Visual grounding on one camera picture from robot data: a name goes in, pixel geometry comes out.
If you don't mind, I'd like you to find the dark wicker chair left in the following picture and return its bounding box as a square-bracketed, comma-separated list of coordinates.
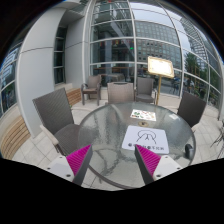
[33, 88, 80, 156]

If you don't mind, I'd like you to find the golden menu stand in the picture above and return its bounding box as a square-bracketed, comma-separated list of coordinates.
[148, 56, 174, 102]

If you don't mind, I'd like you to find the dark wicker chair right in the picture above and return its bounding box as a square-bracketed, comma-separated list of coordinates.
[177, 92, 206, 132]

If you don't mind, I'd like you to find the round glass table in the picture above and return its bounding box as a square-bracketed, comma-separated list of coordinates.
[78, 102, 196, 189]

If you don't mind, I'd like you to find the white mouse pad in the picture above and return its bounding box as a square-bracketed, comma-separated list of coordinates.
[122, 125, 169, 154]

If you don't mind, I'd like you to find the wicker chair far left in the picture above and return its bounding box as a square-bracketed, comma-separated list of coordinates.
[81, 75, 101, 104]

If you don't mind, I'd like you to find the dark wicker chair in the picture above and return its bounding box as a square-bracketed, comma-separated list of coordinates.
[33, 88, 80, 156]
[177, 92, 206, 132]

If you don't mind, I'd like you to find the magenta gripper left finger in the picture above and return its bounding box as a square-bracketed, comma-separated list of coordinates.
[46, 144, 94, 187]

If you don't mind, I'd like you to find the wicker chair far right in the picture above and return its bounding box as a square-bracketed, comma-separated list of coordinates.
[135, 77, 155, 103]

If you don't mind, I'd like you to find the wicker chair behind table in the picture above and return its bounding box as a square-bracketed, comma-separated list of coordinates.
[107, 82, 134, 104]

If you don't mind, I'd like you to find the colourful menu card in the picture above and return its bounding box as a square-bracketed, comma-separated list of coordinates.
[130, 109, 156, 121]

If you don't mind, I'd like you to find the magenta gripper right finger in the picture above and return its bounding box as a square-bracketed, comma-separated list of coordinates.
[134, 144, 183, 186]

